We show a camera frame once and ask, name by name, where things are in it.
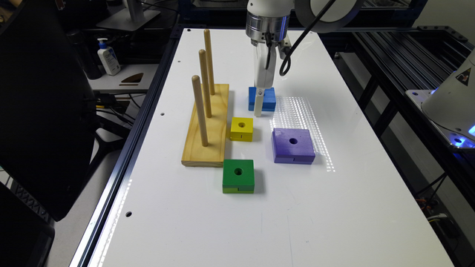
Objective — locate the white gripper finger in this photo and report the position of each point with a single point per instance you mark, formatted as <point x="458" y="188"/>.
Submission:
<point x="259" y="96"/>

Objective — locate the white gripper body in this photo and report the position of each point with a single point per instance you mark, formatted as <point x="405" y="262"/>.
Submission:
<point x="265" y="61"/>

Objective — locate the blue block with hole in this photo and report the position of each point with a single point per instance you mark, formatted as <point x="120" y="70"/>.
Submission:
<point x="269" y="99"/>

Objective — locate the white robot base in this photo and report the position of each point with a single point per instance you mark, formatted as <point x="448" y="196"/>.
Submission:
<point x="450" y="107"/>

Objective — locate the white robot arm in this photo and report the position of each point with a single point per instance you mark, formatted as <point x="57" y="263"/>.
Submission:
<point x="267" y="22"/>

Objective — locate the yellow block with hole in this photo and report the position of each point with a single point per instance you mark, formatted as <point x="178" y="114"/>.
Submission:
<point x="241" y="129"/>

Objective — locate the purple block with hole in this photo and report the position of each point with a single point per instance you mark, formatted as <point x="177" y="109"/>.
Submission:
<point x="292" y="146"/>

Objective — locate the green block with hole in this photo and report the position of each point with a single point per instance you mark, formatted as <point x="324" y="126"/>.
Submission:
<point x="238" y="176"/>

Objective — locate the rear wooden peg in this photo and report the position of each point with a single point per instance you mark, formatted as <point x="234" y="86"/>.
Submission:
<point x="209" y="62"/>

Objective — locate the wooden peg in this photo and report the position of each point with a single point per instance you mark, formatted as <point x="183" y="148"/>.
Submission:
<point x="205" y="83"/>
<point x="195" y="80"/>
<point x="209" y="62"/>

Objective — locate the middle wooden peg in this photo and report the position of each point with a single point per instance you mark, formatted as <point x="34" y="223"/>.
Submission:
<point x="205" y="83"/>

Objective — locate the front wooden peg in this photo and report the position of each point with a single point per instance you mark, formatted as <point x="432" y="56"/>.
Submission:
<point x="195" y="80"/>

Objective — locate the wooden peg base board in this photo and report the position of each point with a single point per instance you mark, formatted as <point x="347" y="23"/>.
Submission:
<point x="212" y="155"/>

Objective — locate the grey monitor stand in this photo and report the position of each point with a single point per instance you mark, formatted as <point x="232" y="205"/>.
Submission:
<point x="131" y="18"/>

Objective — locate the white pump lotion bottle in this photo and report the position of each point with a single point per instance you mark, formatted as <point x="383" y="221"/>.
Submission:
<point x="108" y="58"/>

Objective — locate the black cylindrical bottle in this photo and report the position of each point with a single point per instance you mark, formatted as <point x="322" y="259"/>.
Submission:
<point x="84" y="56"/>

